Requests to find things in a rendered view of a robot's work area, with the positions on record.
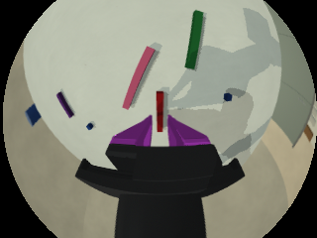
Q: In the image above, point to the dark red rod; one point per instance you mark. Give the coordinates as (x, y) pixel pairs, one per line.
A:
(159, 110)

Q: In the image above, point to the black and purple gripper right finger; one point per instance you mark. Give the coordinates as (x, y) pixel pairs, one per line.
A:
(184, 135)

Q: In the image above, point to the green rod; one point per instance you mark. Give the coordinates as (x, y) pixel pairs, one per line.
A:
(194, 39)

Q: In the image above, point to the pink rod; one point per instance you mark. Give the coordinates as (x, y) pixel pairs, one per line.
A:
(142, 65)

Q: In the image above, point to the purple rod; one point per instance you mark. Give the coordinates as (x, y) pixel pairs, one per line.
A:
(64, 105)

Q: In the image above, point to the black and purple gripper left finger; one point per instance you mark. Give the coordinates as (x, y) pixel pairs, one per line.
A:
(136, 134)

